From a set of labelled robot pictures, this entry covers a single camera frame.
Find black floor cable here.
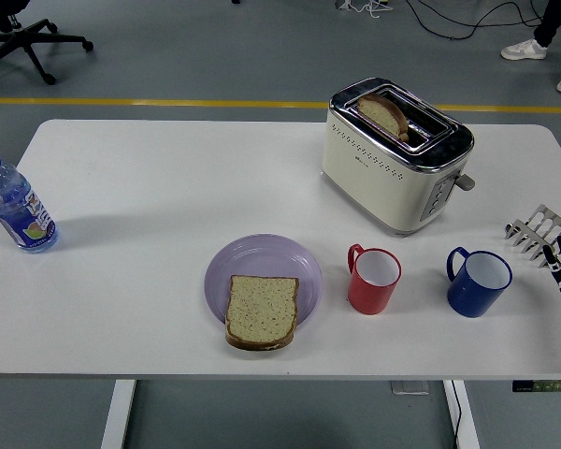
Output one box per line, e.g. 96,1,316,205
404,0,561,41

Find purple plate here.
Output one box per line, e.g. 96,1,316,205
203,233,324,334

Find blue-capped drink bottle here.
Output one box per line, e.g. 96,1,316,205
0,147,60,254

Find blue enamel cup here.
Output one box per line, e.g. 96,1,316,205
445,246,514,319

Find white floor cords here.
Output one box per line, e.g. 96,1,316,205
335,0,394,21

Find square bread slice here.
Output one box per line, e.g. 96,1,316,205
224,274,301,353

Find person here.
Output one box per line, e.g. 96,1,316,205
500,0,561,95

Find cream and chrome toaster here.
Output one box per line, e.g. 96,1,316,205
321,77,477,239

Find black table leg cable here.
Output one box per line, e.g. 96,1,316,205
450,381,465,449

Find grey under-table bracket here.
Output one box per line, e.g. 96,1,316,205
391,381,431,397

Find black office chair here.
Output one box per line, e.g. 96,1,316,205
0,0,95,87

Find rounded bread slice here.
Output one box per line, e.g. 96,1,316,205
356,94,410,143

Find white table leg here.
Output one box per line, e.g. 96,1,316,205
442,380,481,449
100,379,137,449

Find red enamel cup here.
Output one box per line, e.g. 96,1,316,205
346,242,403,316

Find metal toast rack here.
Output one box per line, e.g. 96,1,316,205
503,203,561,270

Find black table control panel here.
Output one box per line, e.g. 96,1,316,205
511,380,561,393

